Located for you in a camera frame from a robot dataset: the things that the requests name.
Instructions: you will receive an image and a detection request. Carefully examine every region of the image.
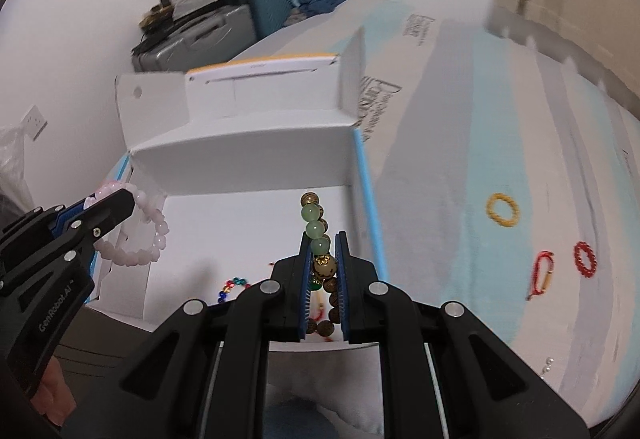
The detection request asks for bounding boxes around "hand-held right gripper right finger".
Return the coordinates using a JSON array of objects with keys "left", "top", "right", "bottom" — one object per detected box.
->
[{"left": 335, "top": 231, "right": 592, "bottom": 439}]

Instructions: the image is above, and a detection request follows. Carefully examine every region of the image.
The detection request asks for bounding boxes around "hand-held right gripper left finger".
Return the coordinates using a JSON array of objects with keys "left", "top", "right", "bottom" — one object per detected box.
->
[{"left": 82, "top": 233, "right": 308, "bottom": 439}]

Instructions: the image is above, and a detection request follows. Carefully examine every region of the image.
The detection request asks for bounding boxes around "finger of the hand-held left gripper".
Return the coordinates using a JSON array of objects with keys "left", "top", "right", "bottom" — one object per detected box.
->
[
  {"left": 49, "top": 197, "right": 103, "bottom": 234},
  {"left": 59, "top": 188, "right": 137, "bottom": 266}
]

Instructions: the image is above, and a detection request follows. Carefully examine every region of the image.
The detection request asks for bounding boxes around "pink bead bracelet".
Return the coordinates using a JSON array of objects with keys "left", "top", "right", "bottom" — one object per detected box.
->
[{"left": 92, "top": 180, "right": 170, "bottom": 267}]

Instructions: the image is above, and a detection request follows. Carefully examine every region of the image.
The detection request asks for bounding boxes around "green and brown bead bracelet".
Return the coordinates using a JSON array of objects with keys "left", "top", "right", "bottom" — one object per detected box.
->
[{"left": 299, "top": 190, "right": 346, "bottom": 337}]

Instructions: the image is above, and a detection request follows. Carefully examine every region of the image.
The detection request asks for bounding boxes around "white cardboard box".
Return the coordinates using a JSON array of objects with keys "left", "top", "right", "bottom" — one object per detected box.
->
[{"left": 84, "top": 25, "right": 388, "bottom": 335}]

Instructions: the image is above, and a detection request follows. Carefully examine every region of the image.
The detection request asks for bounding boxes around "person's left hand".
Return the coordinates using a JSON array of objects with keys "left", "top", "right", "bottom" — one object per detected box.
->
[{"left": 30, "top": 359, "right": 77, "bottom": 430}]

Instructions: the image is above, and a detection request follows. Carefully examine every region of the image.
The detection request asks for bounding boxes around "clear plastic bag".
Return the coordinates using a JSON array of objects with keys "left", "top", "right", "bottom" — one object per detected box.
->
[{"left": 0, "top": 125, "right": 37, "bottom": 220}]

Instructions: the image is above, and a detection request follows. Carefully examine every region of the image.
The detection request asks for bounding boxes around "grey suitcase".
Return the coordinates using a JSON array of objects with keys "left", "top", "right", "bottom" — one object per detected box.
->
[{"left": 131, "top": 4, "right": 258, "bottom": 74}]

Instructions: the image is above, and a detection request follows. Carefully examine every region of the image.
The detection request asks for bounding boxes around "blue and grey striped mattress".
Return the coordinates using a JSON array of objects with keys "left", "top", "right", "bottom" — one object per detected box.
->
[{"left": 227, "top": 0, "right": 640, "bottom": 431}]

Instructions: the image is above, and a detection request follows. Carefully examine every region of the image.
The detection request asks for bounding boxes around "multicoloured bead bracelet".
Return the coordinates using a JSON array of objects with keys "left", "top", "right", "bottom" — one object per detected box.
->
[{"left": 216, "top": 275, "right": 252, "bottom": 305}]

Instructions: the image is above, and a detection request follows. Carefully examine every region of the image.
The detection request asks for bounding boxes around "white wall socket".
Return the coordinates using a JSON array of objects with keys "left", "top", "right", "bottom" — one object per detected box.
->
[{"left": 20, "top": 105, "right": 49, "bottom": 140}]

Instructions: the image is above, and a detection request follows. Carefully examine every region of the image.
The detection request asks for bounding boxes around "yellow bead bracelet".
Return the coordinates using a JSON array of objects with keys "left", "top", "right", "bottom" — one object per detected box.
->
[{"left": 486, "top": 192, "right": 521, "bottom": 227}]

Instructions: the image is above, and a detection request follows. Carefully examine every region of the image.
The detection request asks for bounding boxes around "red cord bracelet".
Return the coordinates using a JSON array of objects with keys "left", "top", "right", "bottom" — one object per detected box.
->
[{"left": 526, "top": 250, "right": 556, "bottom": 302}]

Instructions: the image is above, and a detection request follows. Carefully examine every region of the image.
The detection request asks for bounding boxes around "red bead bracelet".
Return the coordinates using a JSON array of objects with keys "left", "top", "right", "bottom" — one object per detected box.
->
[{"left": 573, "top": 241, "right": 600, "bottom": 278}]

